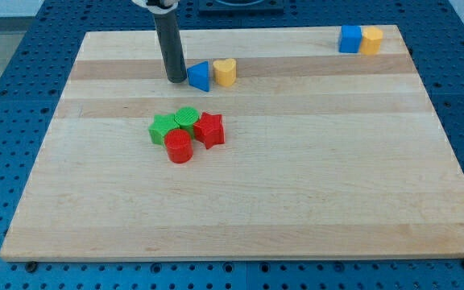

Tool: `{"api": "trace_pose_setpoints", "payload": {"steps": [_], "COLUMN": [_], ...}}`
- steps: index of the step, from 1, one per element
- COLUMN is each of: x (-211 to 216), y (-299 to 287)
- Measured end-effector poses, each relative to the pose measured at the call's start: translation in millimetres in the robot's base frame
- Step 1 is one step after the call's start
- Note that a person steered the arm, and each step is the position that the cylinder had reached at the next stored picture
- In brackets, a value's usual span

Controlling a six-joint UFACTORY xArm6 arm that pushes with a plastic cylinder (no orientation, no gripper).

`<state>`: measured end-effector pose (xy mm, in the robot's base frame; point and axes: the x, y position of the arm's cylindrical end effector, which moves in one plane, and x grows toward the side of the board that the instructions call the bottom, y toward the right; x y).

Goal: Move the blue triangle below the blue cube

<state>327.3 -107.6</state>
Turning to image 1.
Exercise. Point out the blue triangle block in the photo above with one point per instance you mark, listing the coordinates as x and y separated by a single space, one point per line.
198 76

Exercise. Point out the blue cube block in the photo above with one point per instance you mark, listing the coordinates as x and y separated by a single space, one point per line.
349 39

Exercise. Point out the red star block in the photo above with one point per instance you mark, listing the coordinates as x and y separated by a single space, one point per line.
209 130

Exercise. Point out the red cylinder block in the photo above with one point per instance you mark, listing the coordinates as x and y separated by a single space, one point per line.
178 144

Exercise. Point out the green cylinder block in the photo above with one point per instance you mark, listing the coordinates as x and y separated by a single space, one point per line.
186 117

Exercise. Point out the green star block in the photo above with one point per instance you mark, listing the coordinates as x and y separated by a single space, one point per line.
162 124

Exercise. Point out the yellow heart block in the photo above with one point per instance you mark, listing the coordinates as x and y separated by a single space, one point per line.
225 72

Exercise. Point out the wooden board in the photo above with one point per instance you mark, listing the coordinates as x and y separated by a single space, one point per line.
326 156

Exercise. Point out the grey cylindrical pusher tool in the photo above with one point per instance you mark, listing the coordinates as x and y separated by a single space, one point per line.
167 29

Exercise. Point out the yellow hexagon block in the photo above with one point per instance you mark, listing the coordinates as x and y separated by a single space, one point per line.
372 38

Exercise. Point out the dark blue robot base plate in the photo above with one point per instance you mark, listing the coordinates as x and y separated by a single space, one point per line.
220 7

